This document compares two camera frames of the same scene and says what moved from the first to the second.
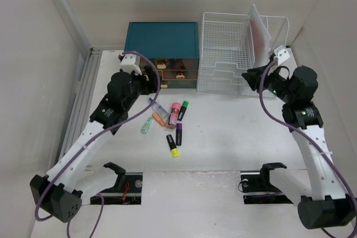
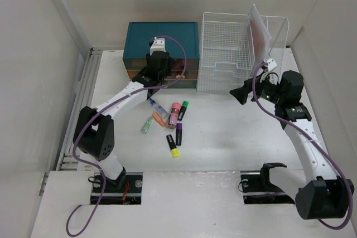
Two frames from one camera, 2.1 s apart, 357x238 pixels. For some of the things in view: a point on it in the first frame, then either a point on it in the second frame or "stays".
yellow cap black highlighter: (174, 150) stays
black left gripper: (150, 86) to (167, 72)
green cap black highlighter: (184, 106) stays
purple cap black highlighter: (179, 134) stays
